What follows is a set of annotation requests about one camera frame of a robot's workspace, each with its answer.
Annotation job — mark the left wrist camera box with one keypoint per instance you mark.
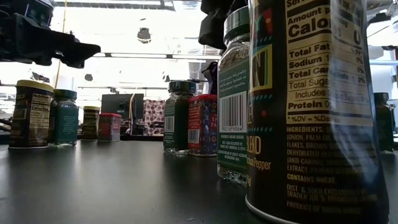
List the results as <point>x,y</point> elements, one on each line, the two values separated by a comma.
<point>40,12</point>

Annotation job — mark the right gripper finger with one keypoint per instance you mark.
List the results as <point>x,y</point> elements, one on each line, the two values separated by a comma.
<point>213,31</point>

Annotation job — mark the black computer monitor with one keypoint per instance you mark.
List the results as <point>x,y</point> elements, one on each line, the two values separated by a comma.
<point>118,105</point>

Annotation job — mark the hanging black ceiling lamp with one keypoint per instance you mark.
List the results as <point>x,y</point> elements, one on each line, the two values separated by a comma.
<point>144,35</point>

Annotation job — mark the small black ceiling lamp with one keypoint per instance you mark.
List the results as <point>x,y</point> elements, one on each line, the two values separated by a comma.
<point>88,77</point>

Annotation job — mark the red-lid spice tin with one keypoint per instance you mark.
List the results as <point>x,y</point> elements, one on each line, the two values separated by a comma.
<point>109,127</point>
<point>202,124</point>

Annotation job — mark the long ceiling light bar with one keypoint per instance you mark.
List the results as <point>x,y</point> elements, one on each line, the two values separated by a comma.
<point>140,55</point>

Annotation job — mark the yellow-lid brown spice jar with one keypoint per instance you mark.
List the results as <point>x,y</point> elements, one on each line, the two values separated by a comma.
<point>311,124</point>
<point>90,124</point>
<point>31,115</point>

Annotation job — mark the red white patterned cloth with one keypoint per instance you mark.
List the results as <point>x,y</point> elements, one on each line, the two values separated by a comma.
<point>154,115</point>

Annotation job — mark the green-lid glass spice jar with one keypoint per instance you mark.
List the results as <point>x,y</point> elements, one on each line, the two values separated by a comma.
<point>233,93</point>
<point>384,121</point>
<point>63,121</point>
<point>175,118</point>

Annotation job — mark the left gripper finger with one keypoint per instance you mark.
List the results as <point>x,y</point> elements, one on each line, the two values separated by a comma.
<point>81,48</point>
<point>74,62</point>

